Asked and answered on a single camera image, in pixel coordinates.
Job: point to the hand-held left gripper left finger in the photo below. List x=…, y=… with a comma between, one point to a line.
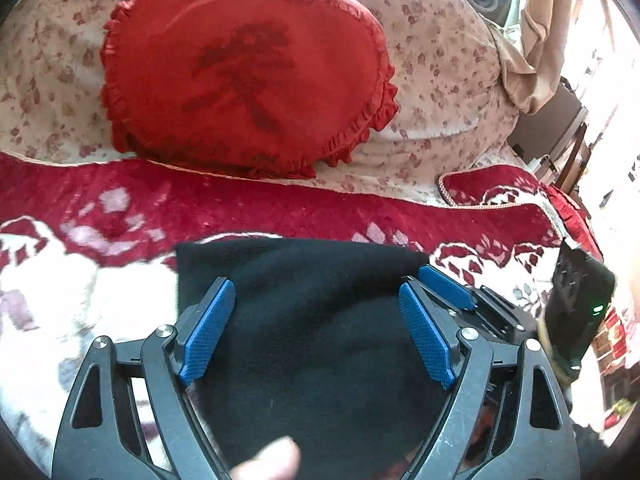
x=207, y=330

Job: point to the person's left hand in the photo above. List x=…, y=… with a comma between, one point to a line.
x=267, y=462

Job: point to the dark chair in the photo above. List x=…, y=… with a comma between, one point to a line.
x=545, y=125

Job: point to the red and white plush blanket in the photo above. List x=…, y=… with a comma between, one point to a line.
x=250, y=205

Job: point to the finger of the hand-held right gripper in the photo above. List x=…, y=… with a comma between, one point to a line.
x=445, y=282

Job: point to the floral print pillow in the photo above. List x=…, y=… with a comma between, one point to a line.
x=440, y=85

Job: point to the red heart-shaped frilled pillow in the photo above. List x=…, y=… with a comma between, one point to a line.
x=240, y=75

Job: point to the black pants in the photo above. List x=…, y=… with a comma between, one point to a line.
x=320, y=360

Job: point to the beige curtain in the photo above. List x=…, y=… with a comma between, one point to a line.
x=545, y=35

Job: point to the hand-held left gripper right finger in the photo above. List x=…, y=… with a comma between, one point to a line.
x=425, y=330

